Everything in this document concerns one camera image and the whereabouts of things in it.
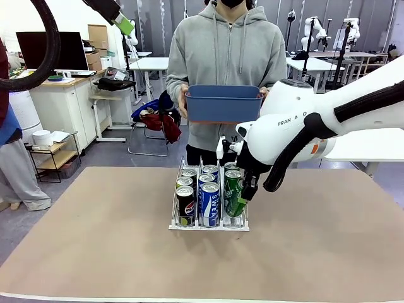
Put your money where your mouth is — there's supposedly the person's right hand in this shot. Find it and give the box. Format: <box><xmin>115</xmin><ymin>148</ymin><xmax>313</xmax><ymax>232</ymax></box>
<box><xmin>177</xmin><ymin>84</ymin><xmax>190</xmax><ymax>122</ymax></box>

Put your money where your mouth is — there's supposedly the blue cloth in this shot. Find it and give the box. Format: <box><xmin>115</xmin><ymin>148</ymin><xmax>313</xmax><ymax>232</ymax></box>
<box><xmin>131</xmin><ymin>99</ymin><xmax>162</xmax><ymax>122</ymax></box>

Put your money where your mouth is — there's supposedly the white desk cabinet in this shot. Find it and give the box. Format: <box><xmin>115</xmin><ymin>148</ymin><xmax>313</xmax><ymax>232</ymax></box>
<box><xmin>9</xmin><ymin>69</ymin><xmax>110</xmax><ymax>152</ymax></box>

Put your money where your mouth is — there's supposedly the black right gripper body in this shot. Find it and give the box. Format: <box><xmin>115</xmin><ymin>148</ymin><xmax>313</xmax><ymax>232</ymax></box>
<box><xmin>235</xmin><ymin>146</ymin><xmax>273</xmax><ymax>181</ymax></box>

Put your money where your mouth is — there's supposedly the large cardboard box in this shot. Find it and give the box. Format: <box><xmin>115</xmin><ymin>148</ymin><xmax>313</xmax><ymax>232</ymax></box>
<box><xmin>87</xmin><ymin>24</ymin><xmax>109</xmax><ymax>51</ymax></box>

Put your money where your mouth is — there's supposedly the person's left forearm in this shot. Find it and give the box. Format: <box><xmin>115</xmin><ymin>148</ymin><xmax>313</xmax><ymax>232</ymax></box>
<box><xmin>264</xmin><ymin>69</ymin><xmax>288</xmax><ymax>92</ymax></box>

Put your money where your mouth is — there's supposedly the white background table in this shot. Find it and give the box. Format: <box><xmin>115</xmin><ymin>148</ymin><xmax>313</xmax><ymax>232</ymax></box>
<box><xmin>285</xmin><ymin>56</ymin><xmax>347</xmax><ymax>92</ymax></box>
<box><xmin>128</xmin><ymin>57</ymin><xmax>170</xmax><ymax>105</ymax></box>

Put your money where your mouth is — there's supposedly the white air purifier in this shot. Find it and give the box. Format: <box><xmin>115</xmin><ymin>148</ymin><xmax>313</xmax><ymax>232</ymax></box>
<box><xmin>8</xmin><ymin>90</ymin><xmax>44</xmax><ymax>132</ymax></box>

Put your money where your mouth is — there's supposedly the metal chair frame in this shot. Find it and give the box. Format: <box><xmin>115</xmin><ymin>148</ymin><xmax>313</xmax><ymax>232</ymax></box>
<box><xmin>128</xmin><ymin>121</ymin><xmax>170</xmax><ymax>158</ymax></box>

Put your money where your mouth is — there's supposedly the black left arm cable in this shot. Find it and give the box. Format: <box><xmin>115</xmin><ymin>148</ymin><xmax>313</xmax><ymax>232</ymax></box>
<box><xmin>0</xmin><ymin>0</ymin><xmax>61</xmax><ymax>93</ymax></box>

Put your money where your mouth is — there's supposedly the grey tray with items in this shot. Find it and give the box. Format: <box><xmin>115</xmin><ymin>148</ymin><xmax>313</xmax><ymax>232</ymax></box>
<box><xmin>104</xmin><ymin>66</ymin><xmax>130</xmax><ymax>81</ymax></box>

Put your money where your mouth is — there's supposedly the black computer monitor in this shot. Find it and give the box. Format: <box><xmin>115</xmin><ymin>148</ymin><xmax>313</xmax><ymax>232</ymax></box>
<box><xmin>15</xmin><ymin>31</ymin><xmax>90</xmax><ymax>73</ymax></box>

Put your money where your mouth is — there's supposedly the person in grey hoodie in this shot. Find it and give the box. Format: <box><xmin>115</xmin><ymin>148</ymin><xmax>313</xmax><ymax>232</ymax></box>
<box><xmin>165</xmin><ymin>0</ymin><xmax>288</xmax><ymax>167</ymax></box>

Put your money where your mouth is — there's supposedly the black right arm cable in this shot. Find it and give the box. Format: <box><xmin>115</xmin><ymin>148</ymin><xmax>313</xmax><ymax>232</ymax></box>
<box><xmin>263</xmin><ymin>82</ymin><xmax>404</xmax><ymax>193</ymax></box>

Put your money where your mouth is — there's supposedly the blue plastic bin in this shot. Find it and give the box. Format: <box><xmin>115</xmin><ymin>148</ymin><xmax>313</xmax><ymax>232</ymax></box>
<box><xmin>184</xmin><ymin>85</ymin><xmax>264</xmax><ymax>124</ymax></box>

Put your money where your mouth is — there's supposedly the black bag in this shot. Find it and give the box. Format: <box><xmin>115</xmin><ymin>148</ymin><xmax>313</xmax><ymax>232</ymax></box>
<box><xmin>93</xmin><ymin>77</ymin><xmax>137</xmax><ymax>92</ymax></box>

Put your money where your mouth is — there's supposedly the black tripod stand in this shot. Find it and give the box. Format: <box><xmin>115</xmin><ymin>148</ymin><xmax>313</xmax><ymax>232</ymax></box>
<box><xmin>298</xmin><ymin>17</ymin><xmax>316</xmax><ymax>85</ymax></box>
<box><xmin>330</xmin><ymin>20</ymin><xmax>355</xmax><ymax>86</ymax></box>
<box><xmin>285</xmin><ymin>8</ymin><xmax>297</xmax><ymax>57</ymax></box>

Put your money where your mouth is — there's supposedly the person's right forearm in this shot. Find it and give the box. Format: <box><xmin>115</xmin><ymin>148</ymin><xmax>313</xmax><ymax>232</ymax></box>
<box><xmin>165</xmin><ymin>71</ymin><xmax>190</xmax><ymax>105</ymax></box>

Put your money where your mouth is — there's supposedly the white booklet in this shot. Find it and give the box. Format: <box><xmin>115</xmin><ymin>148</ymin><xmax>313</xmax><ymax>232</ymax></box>
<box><xmin>50</xmin><ymin>131</ymin><xmax>71</xmax><ymax>143</ymax></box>

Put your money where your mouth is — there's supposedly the white round container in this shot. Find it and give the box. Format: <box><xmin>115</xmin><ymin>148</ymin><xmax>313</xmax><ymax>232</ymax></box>
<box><xmin>31</xmin><ymin>129</ymin><xmax>54</xmax><ymax>146</ymax></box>

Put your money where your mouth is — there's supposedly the large white table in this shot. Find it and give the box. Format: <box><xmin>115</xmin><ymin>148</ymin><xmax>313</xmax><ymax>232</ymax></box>
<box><xmin>320</xmin><ymin>128</ymin><xmax>404</xmax><ymax>177</ymax></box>

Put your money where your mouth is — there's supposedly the white wire can dispenser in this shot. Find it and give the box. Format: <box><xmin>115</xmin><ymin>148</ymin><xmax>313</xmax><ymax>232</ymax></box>
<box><xmin>168</xmin><ymin>154</ymin><xmax>252</xmax><ymax>232</ymax></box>

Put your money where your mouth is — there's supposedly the long wooden table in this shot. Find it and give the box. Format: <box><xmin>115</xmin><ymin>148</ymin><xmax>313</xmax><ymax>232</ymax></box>
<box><xmin>307</xmin><ymin>50</ymin><xmax>389</xmax><ymax>80</ymax></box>

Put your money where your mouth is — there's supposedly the wooden wire shelf rack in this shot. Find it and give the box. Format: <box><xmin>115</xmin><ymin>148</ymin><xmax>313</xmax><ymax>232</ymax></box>
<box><xmin>25</xmin><ymin>131</ymin><xmax>82</xmax><ymax>184</ymax></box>

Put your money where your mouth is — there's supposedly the small white side table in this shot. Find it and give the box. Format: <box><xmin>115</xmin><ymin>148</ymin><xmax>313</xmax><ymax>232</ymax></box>
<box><xmin>89</xmin><ymin>91</ymin><xmax>135</xmax><ymax>143</ymax></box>

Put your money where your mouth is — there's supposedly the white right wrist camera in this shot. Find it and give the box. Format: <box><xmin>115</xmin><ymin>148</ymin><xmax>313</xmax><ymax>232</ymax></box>
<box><xmin>216</xmin><ymin>135</ymin><xmax>246</xmax><ymax>162</ymax></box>

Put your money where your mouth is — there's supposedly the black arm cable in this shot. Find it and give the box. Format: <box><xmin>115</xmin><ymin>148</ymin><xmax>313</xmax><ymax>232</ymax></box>
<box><xmin>0</xmin><ymin>0</ymin><xmax>61</xmax><ymax>93</ymax></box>
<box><xmin>263</xmin><ymin>82</ymin><xmax>404</xmax><ymax>193</ymax></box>

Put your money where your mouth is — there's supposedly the black backpack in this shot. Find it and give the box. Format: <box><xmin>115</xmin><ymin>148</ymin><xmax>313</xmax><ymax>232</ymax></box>
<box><xmin>157</xmin><ymin>90</ymin><xmax>181</xmax><ymax>117</ymax></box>

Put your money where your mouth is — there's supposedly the dark red jacket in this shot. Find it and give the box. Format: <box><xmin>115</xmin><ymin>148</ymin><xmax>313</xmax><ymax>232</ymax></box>
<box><xmin>140</xmin><ymin>109</ymin><xmax>183</xmax><ymax>145</ymax></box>

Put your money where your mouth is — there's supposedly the person in dark red top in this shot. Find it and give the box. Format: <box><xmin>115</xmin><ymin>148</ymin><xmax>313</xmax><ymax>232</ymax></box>
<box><xmin>0</xmin><ymin>37</ymin><xmax>51</xmax><ymax>211</ymax></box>

